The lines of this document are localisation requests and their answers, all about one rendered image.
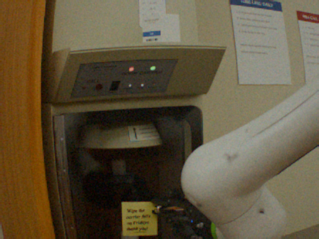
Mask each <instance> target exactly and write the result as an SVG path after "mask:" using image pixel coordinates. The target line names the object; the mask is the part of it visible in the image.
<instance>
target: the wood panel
mask: <svg viewBox="0 0 319 239"><path fill-rule="evenodd" d="M45 8H46V0H0V222H1V228H2V232H3V235H4V239H56V238H55V233H54V230H53V221H52V218H51V209H50V205H49V198H48V189H47V185H46V173H45V165H44V160H43V140H42V130H41V55H42V42H43V22H44V17H45V16H44V14H45Z"/></svg>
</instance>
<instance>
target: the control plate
mask: <svg viewBox="0 0 319 239"><path fill-rule="evenodd" d="M178 60H179V59H159V60H123V61H112V62H102V63H87V64H80V68H79V71H78V75H77V78H76V80H75V84H74V86H73V91H72V95H71V97H70V98H71V99H73V98H79V97H97V96H111V95H130V94H137V93H151V92H165V91H166V89H167V86H168V85H169V82H170V78H171V76H172V73H173V72H174V69H175V66H176V64H177V62H178ZM152 66H155V67H156V69H155V70H150V67H152ZM132 67H134V70H133V71H131V72H130V71H129V70H128V69H129V68H132ZM116 80H120V84H119V87H118V89H117V90H113V91H109V90H110V86H111V85H112V82H113V81H116ZM153 81H156V85H152V82H153ZM140 82H144V85H143V86H141V85H140ZM128 83H132V85H131V87H129V86H128V85H127V84H128ZM97 84H102V85H103V88H102V89H101V90H96V89H95V87H96V85H97ZM83 86H86V90H82V89H81V88H82V87H83Z"/></svg>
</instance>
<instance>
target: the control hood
mask: <svg viewBox="0 0 319 239"><path fill-rule="evenodd" d="M226 48H227V45H225V43H200V42H178V41H175V42H135V43H113V44H100V45H94V46H78V47H70V48H67V49H63V50H59V51H54V52H53V53H52V64H51V70H52V72H51V102H53V103H58V102H80V101H89V100H104V99H117V98H130V97H156V96H170V95H206V94H207V93H208V91H209V90H210V87H211V84H212V83H213V81H214V78H215V76H216V72H217V70H218V69H219V66H220V64H221V61H222V58H223V57H224V53H225V52H226ZM159 59H179V60H178V62H177V64H176V66H175V69H174V72H173V73H172V76H171V78H170V82H169V85H168V86H167V89H166V91H165V92H151V93H137V94H130V95H111V96H97V97H79V98H73V99H71V98H70V97H71V95H72V91H73V86H74V84H75V80H76V78H77V75H78V71H79V68H80V64H87V63H102V62H112V61H123V60H159Z"/></svg>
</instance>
